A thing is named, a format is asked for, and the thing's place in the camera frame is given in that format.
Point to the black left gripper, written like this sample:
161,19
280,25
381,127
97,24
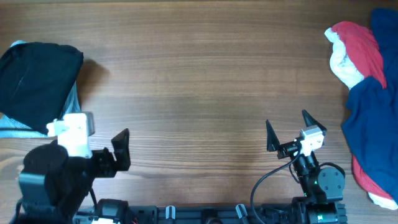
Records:
106,161

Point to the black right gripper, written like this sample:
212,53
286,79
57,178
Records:
288,149

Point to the black t-shirt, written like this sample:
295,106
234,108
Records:
37,84

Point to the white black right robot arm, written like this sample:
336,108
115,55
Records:
322,184

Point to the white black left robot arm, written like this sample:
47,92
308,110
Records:
54,184

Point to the dark blue garment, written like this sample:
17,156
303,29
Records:
371,129

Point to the red white garment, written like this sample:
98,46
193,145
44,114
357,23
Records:
355,54

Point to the folded light blue jeans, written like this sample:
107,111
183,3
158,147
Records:
70,109

